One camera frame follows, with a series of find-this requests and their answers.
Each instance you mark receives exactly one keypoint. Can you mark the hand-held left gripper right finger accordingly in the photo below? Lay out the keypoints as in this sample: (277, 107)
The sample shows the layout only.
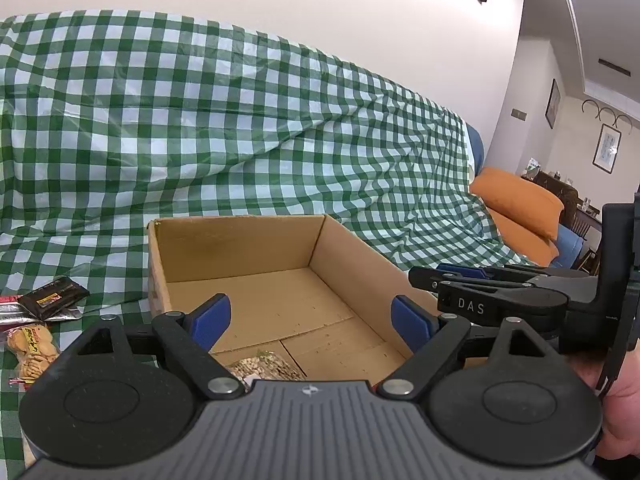
(410, 322)

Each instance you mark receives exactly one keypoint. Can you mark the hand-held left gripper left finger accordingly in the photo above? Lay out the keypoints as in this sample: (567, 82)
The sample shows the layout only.
(212, 317)

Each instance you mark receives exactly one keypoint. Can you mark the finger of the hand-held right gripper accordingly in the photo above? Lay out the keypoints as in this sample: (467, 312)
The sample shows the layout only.
(460, 271)
(500, 300)

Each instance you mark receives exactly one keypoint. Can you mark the cardboard box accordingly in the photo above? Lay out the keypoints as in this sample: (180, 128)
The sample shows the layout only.
(260, 290)

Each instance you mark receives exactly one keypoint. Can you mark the dark brown snack packet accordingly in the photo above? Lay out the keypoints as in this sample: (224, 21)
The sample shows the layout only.
(55, 297)

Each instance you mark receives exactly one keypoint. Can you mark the person's right hand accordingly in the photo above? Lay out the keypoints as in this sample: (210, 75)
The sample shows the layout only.
(620, 410)

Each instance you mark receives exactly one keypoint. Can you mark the wooden chair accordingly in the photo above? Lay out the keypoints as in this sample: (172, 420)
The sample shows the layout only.
(587, 240)

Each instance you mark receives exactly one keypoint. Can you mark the orange pillow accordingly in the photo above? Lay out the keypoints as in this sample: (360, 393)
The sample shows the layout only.
(520, 200)
(525, 242)

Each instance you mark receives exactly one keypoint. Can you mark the beige biscuit packet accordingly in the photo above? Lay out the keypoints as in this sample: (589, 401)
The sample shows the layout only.
(265, 367)

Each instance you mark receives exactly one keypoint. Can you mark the narrow framed picture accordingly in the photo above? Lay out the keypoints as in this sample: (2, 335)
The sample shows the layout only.
(552, 104)

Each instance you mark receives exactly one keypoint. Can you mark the clear cookie packet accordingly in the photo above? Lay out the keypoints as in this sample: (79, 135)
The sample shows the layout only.
(30, 350)

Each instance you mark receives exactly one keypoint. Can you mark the air vent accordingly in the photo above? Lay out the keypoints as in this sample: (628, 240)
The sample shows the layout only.
(615, 67)

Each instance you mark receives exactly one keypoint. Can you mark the silver snack packet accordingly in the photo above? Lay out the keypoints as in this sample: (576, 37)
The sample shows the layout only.
(7, 316)

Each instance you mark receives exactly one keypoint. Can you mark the green checkered cloth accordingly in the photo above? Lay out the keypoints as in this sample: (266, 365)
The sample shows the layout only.
(200, 110)

